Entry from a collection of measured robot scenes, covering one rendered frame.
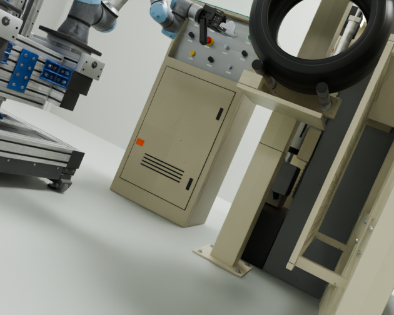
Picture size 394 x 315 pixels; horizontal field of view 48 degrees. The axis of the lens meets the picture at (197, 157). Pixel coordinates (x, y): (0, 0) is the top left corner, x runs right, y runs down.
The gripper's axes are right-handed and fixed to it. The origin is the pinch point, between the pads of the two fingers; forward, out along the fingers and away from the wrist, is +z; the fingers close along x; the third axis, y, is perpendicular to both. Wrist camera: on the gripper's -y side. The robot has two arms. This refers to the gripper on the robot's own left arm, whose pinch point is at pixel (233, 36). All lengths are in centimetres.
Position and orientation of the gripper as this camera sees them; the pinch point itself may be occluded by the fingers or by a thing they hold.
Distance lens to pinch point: 206.0
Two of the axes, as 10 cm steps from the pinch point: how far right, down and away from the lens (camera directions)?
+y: 5.0, -8.6, -1.0
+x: 3.2, 0.8, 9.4
